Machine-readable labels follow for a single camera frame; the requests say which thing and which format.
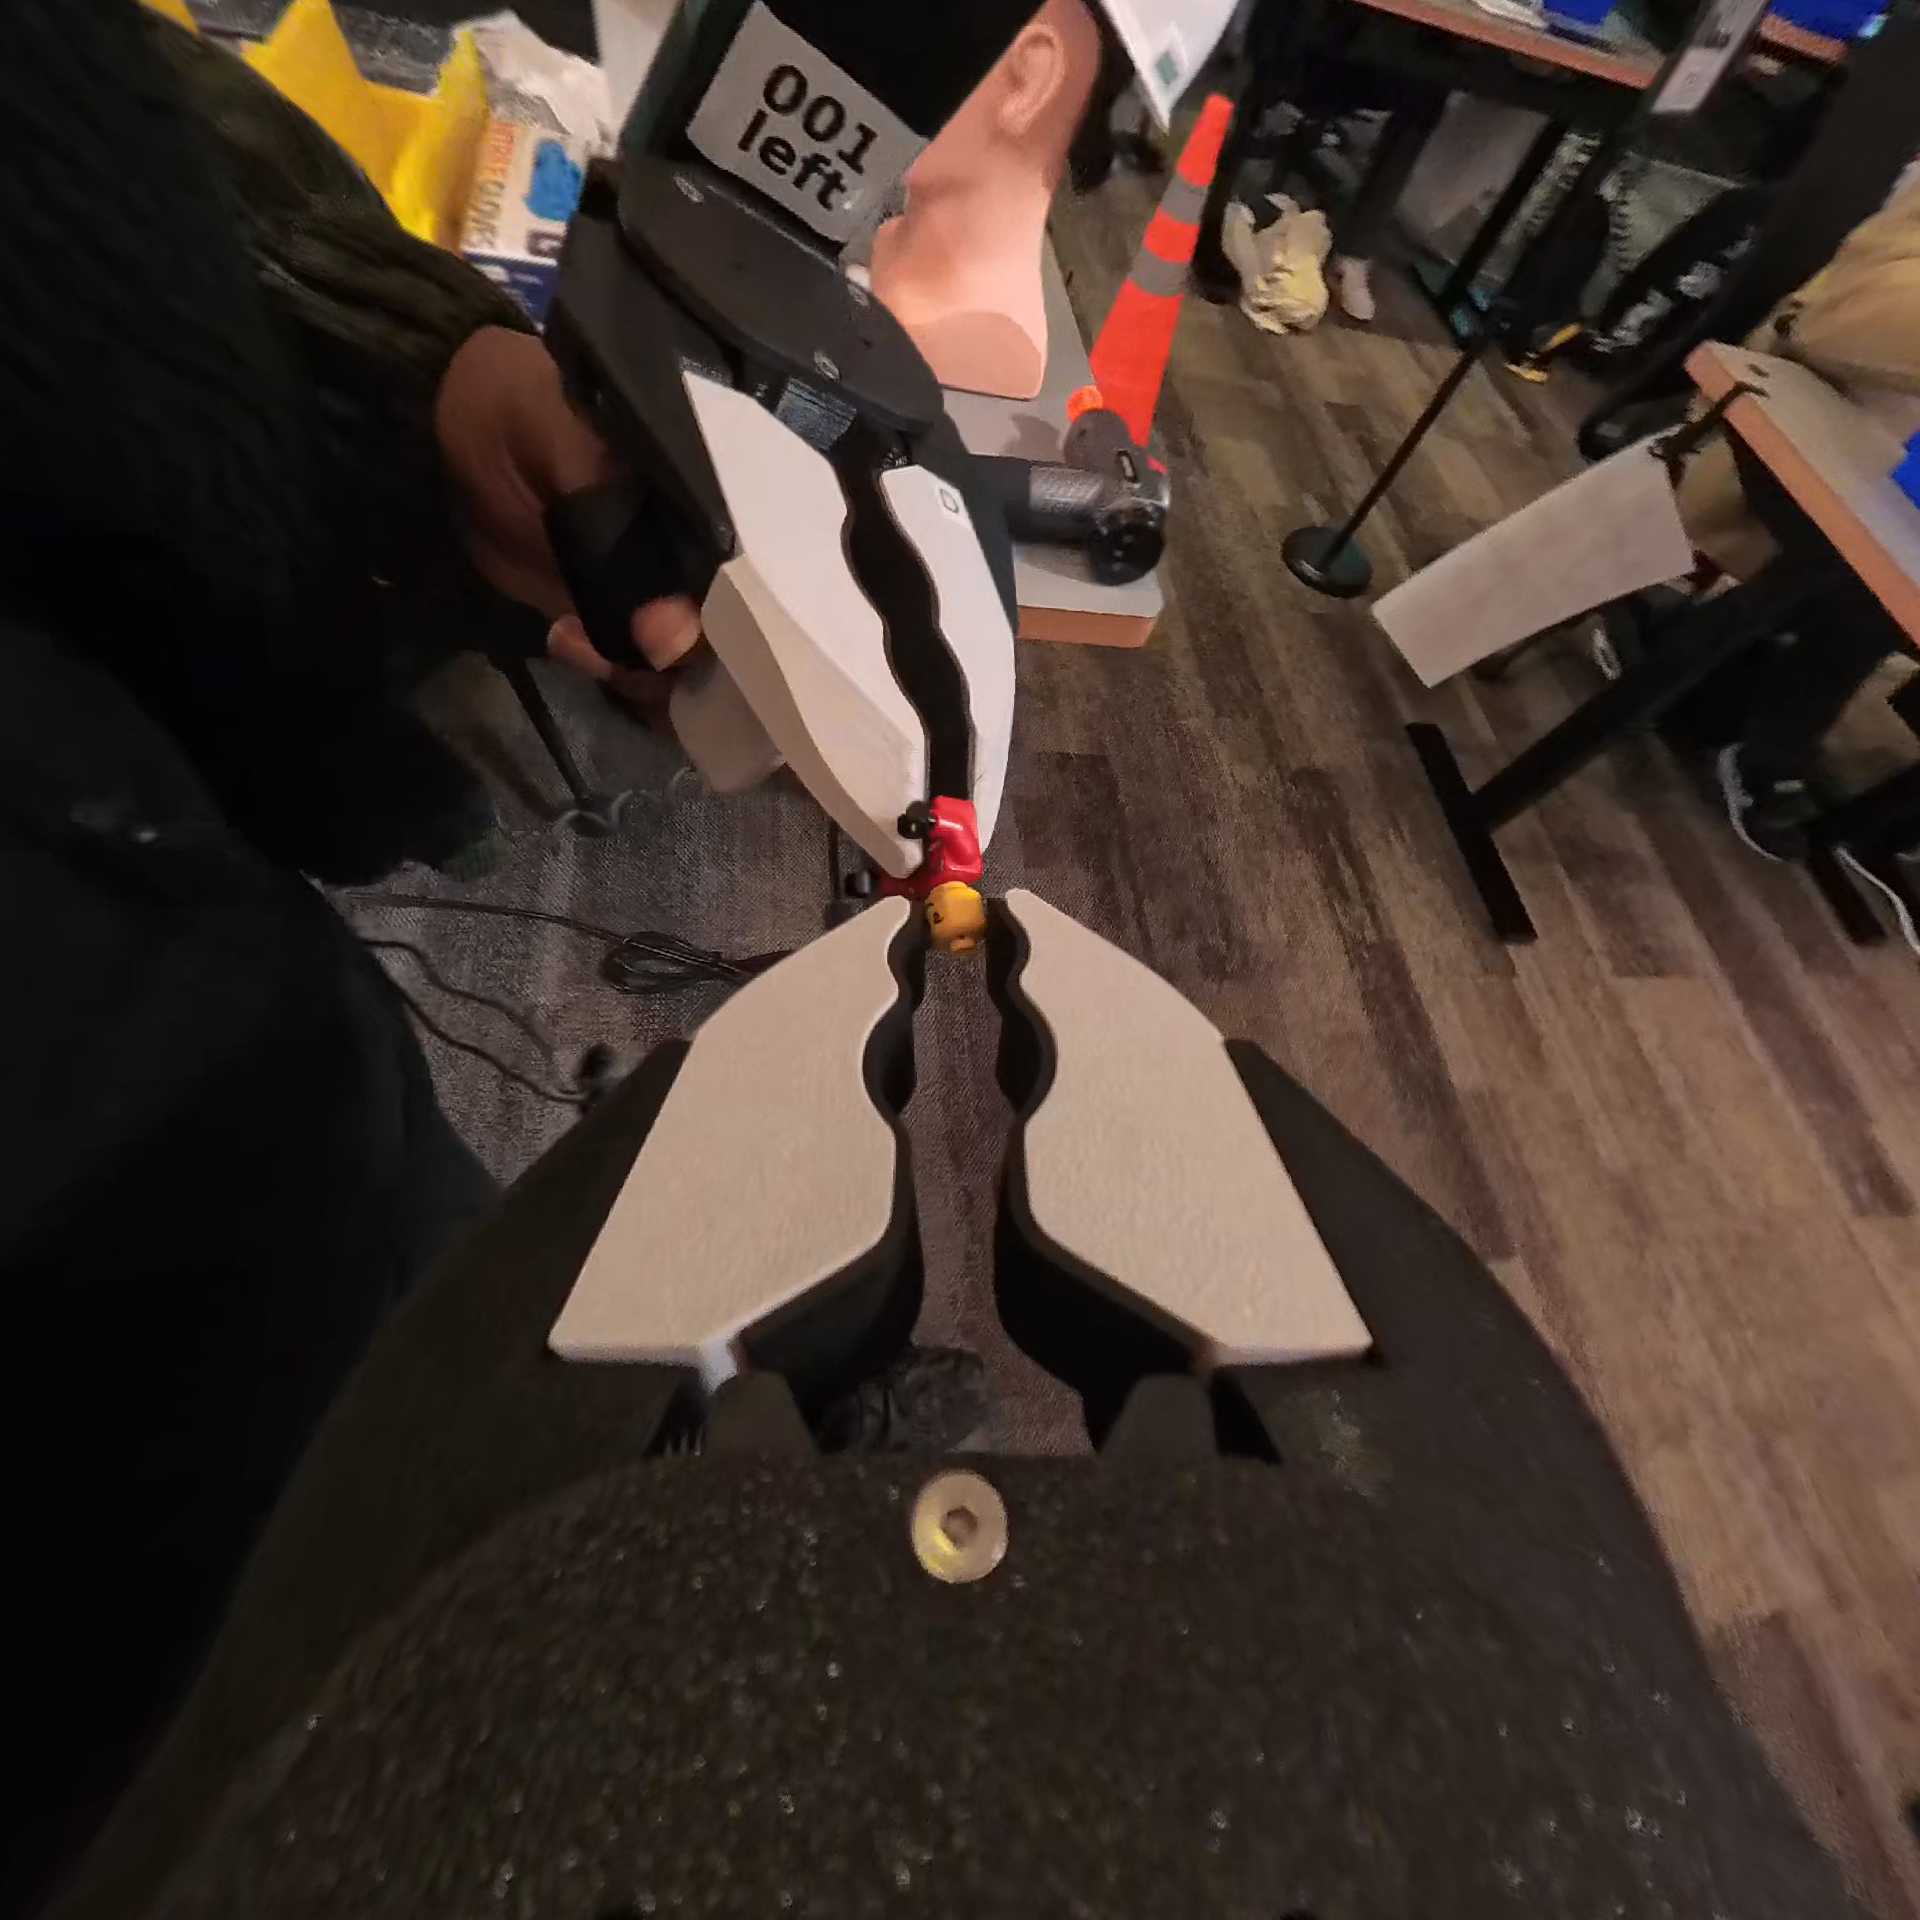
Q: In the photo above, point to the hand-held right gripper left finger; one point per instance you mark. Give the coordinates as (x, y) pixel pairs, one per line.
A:
(748, 1201)

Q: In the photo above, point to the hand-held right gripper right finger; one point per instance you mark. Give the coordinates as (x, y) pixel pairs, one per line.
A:
(1187, 1186)

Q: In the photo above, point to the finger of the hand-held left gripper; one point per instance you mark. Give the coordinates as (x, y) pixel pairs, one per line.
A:
(810, 629)
(966, 598)

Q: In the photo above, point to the red minifigure torso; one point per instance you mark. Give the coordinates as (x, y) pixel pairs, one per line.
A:
(943, 842)

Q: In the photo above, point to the yellow minifigure head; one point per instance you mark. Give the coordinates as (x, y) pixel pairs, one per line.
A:
(957, 918)

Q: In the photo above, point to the person's left forearm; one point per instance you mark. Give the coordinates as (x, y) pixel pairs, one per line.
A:
(303, 377)

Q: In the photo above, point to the grey wood-edged background desk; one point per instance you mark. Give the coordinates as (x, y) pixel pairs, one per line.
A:
(1800, 451)
(1501, 39)

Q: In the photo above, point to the person's left hand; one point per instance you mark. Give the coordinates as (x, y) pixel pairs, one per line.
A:
(519, 451)

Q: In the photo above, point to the small grey wood-edged table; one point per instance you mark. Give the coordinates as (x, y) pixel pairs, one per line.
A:
(1089, 605)

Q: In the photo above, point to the black grey power tool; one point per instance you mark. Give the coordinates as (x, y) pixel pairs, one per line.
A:
(1092, 502)

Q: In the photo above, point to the blue white glove box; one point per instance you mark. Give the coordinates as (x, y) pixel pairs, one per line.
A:
(519, 225)

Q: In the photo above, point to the person's black shoe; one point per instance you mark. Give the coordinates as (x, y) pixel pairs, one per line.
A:
(897, 1396)

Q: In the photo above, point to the pink mannequin head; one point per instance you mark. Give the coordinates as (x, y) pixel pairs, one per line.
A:
(990, 195)

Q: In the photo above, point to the yellow plastic bag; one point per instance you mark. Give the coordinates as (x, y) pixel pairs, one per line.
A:
(377, 121)

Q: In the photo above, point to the orange traffic cone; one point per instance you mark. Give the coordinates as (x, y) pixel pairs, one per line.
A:
(1161, 269)

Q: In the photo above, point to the white crumpled bag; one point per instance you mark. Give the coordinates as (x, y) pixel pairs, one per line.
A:
(1276, 263)

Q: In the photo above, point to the white printed paper sheet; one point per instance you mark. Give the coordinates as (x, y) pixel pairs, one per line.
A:
(1172, 45)

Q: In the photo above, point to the person's black clothing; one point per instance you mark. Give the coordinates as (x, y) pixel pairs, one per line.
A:
(182, 1201)

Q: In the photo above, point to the white hanging cloth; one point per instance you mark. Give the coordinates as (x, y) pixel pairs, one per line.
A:
(1545, 570)

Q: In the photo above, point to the black stanchion post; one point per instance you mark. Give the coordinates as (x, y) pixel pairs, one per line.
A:
(1410, 438)

